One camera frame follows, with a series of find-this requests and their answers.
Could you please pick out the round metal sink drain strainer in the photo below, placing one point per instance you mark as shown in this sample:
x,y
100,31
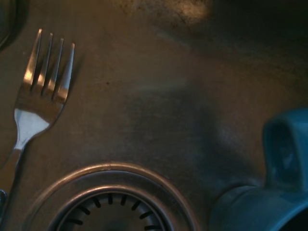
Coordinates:
x,y
113,207

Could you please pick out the blue ceramic mug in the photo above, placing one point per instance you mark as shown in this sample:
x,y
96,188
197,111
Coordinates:
x,y
252,209

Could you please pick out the stainless steel sink basin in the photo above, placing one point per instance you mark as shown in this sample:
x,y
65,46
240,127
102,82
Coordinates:
x,y
154,101

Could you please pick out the round metal rimmed dish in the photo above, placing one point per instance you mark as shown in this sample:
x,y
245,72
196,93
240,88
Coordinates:
x,y
4,21

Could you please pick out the stainless steel fork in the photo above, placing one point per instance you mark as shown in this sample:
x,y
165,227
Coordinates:
x,y
36,115

